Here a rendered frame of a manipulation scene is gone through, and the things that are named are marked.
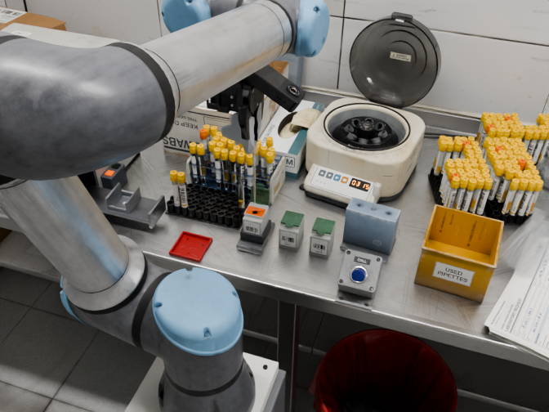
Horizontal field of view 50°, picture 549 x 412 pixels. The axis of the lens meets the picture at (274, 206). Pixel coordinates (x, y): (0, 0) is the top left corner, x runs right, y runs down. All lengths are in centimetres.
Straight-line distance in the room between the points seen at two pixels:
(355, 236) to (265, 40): 61
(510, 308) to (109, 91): 88
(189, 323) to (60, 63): 40
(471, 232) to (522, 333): 22
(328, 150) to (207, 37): 73
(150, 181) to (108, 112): 93
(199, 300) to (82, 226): 19
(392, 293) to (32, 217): 71
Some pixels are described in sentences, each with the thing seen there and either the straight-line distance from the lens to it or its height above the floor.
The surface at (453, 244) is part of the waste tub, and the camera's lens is 126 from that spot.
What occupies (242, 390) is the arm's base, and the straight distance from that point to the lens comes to 91.
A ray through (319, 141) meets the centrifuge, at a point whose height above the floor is 99.
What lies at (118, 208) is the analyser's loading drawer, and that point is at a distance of 127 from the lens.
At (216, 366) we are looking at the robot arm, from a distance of 82.
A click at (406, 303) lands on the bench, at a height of 88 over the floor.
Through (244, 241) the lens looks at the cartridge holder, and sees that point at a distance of 121.
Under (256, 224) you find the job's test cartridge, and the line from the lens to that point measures 117.
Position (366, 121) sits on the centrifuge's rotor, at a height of 100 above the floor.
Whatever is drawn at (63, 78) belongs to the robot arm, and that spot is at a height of 151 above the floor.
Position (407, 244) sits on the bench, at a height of 87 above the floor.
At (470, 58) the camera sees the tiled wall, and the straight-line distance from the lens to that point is 155.
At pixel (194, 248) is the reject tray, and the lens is 122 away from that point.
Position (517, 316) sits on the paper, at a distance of 117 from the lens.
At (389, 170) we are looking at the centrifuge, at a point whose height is 97.
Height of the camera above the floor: 173
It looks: 41 degrees down
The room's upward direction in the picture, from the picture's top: 1 degrees clockwise
